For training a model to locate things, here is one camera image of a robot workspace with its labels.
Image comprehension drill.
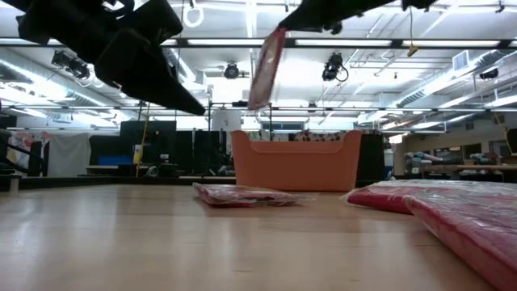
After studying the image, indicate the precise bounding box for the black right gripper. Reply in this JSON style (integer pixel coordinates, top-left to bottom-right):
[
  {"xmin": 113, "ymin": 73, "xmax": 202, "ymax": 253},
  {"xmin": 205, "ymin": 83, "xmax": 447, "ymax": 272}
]
[{"xmin": 277, "ymin": 0, "xmax": 438, "ymax": 36}]

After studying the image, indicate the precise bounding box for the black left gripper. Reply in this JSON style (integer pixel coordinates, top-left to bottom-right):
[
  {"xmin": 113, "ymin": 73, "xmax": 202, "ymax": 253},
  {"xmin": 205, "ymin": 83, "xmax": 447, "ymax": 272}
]
[{"xmin": 0, "ymin": 0, "xmax": 208, "ymax": 116}]

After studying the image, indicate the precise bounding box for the red Orville popcorn bag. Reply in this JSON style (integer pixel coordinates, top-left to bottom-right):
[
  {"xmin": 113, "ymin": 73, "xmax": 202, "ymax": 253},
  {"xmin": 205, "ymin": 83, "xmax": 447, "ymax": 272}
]
[
  {"xmin": 246, "ymin": 27, "xmax": 288, "ymax": 112},
  {"xmin": 402, "ymin": 192, "xmax": 517, "ymax": 291},
  {"xmin": 341, "ymin": 179, "xmax": 517, "ymax": 216},
  {"xmin": 191, "ymin": 182, "xmax": 317, "ymax": 209}
]

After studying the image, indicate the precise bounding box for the yellow pole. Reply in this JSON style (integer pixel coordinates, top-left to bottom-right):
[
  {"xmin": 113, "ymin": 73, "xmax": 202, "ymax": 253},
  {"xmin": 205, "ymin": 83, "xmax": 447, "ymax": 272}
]
[{"xmin": 134, "ymin": 102, "xmax": 151, "ymax": 178}]

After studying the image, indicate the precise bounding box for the white cloth sheet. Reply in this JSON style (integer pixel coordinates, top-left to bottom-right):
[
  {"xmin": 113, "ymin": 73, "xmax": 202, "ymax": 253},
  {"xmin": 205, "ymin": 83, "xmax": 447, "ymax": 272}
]
[{"xmin": 47, "ymin": 133, "xmax": 92, "ymax": 178}]

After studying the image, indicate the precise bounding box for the orange plastic basket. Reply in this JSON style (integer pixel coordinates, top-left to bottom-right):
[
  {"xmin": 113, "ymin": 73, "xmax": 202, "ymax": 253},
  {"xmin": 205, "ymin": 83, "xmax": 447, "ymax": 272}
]
[{"xmin": 230, "ymin": 129, "xmax": 364, "ymax": 193}]

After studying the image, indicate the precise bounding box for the wooden workbench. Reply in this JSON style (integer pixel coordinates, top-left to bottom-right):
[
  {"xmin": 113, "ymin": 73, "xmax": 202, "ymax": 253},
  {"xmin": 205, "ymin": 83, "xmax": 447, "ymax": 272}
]
[{"xmin": 403, "ymin": 150, "xmax": 517, "ymax": 183}]

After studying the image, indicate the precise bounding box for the black hanging camera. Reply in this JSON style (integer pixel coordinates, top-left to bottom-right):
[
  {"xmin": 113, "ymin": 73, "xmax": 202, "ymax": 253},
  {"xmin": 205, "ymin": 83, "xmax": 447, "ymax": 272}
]
[
  {"xmin": 50, "ymin": 49, "xmax": 91, "ymax": 81},
  {"xmin": 321, "ymin": 51, "xmax": 350, "ymax": 83},
  {"xmin": 223, "ymin": 61, "xmax": 241, "ymax": 81}
]

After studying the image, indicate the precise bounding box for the white hanging ring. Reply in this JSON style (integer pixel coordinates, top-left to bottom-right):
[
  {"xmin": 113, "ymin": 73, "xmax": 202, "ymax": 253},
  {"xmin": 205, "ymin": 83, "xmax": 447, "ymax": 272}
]
[{"xmin": 182, "ymin": 0, "xmax": 205, "ymax": 29}]

